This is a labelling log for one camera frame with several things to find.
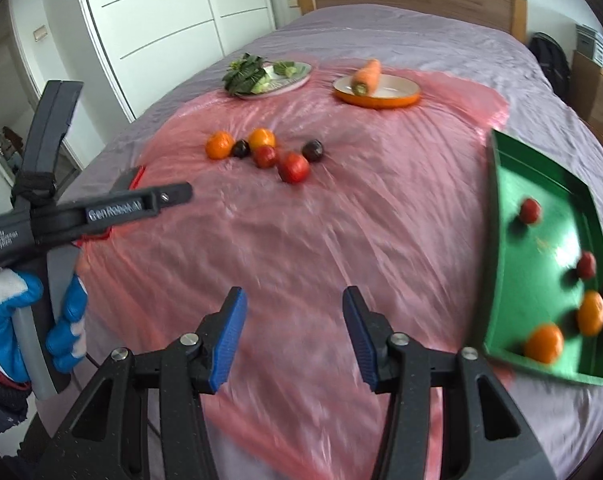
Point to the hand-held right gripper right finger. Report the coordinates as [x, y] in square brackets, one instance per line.
[361, 340]

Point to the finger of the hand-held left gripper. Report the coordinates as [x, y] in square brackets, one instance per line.
[174, 197]

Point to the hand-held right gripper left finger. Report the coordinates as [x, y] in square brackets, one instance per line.
[229, 340]

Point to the small orange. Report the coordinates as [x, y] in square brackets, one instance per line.
[219, 145]
[261, 137]

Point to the dark plum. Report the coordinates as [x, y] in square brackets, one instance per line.
[312, 150]
[241, 148]

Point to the red apple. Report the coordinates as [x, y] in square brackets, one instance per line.
[265, 157]
[586, 265]
[530, 210]
[294, 167]

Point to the large orange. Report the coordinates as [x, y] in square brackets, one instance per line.
[545, 342]

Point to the green tray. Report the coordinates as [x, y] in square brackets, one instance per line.
[541, 260]

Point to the medium orange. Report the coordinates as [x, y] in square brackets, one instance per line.
[591, 312]

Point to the person's left forearm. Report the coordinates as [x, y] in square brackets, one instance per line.
[1, 405]

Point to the person's left hand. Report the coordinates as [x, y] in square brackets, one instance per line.
[1, 320]

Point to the smartphone with red case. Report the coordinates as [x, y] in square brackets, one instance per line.
[131, 177]

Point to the pink plastic sheet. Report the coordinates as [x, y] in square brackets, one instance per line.
[306, 240]

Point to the leafy green vegetable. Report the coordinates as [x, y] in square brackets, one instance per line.
[244, 75]

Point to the small green vegetable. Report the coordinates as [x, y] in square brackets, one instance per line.
[286, 68]

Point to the white plate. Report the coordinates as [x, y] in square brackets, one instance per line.
[301, 80]

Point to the white wardrobe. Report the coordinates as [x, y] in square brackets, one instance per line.
[156, 25]

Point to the carrot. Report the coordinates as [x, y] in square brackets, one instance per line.
[367, 76]

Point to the orange plate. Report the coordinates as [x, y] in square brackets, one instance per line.
[396, 91]

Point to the black backpack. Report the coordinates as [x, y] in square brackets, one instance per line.
[551, 65]

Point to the wooden dresser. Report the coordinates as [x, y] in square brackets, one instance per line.
[601, 105]

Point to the beige wall switch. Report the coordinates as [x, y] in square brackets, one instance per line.
[40, 33]

